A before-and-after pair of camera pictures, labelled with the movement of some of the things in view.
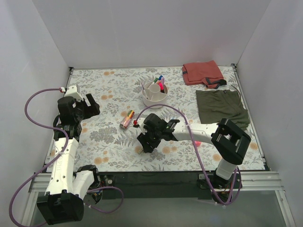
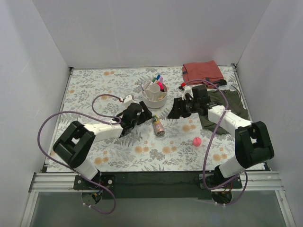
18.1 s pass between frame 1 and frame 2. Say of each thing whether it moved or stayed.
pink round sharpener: stayed
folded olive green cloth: stayed
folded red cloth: stayed
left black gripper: moved
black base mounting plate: stayed
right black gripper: moved
